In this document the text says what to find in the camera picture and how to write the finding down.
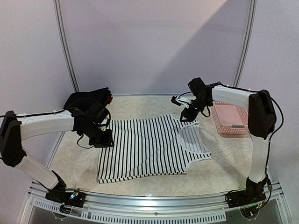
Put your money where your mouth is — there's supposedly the aluminium front rail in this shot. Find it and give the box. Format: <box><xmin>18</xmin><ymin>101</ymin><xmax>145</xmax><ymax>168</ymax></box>
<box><xmin>21</xmin><ymin>182</ymin><xmax>292</xmax><ymax>224</ymax></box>

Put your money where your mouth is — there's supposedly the right aluminium frame post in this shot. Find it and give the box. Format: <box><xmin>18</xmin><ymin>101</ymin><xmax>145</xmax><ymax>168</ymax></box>
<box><xmin>233</xmin><ymin>0</ymin><xmax>257</xmax><ymax>87</ymax></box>

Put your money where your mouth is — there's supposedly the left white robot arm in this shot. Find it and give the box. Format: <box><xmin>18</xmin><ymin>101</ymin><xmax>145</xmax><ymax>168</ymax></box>
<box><xmin>0</xmin><ymin>103</ymin><xmax>113</xmax><ymax>203</ymax></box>

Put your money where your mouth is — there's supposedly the pink plastic basket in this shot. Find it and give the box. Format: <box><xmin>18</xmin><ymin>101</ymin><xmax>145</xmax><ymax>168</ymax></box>
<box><xmin>211</xmin><ymin>102</ymin><xmax>249</xmax><ymax>138</ymax></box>

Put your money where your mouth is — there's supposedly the left aluminium frame post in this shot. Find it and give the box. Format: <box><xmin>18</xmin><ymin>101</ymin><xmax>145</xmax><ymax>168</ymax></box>
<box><xmin>53</xmin><ymin>0</ymin><xmax>79</xmax><ymax>92</ymax></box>

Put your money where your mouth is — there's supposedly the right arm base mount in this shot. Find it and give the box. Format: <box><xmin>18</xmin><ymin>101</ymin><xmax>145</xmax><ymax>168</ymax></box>
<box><xmin>225</xmin><ymin>179</ymin><xmax>272</xmax><ymax>210</ymax></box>

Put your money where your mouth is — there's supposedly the black white striped garment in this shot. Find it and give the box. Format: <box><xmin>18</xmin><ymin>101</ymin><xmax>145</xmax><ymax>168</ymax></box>
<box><xmin>98</xmin><ymin>114</ymin><xmax>212</xmax><ymax>184</ymax></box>

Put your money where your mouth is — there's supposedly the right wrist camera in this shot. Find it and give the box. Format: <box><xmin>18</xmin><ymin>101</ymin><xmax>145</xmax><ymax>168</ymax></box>
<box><xmin>171</xmin><ymin>96</ymin><xmax>191</xmax><ymax>108</ymax></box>

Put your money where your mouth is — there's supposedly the aluminium frame post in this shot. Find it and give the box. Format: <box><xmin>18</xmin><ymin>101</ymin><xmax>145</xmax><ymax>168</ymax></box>
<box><xmin>233</xmin><ymin>0</ymin><xmax>257</xmax><ymax>87</ymax></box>
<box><xmin>53</xmin><ymin>0</ymin><xmax>79</xmax><ymax>92</ymax></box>

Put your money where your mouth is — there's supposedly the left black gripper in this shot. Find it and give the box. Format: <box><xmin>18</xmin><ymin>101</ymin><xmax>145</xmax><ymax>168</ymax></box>
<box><xmin>81</xmin><ymin>121</ymin><xmax>114</xmax><ymax>148</ymax></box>

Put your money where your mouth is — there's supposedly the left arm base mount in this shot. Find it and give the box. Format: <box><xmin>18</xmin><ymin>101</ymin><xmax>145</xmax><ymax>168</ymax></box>
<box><xmin>45</xmin><ymin>173</ymin><xmax>86</xmax><ymax>208</ymax></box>

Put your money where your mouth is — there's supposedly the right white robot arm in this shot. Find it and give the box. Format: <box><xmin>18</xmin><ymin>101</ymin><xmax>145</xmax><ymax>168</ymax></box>
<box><xmin>171</xmin><ymin>77</ymin><xmax>277</xmax><ymax>184</ymax></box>

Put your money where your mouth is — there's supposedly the black t-shirt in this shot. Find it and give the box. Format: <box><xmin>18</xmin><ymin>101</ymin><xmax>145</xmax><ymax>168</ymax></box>
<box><xmin>64</xmin><ymin>87</ymin><xmax>113</xmax><ymax>111</ymax></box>

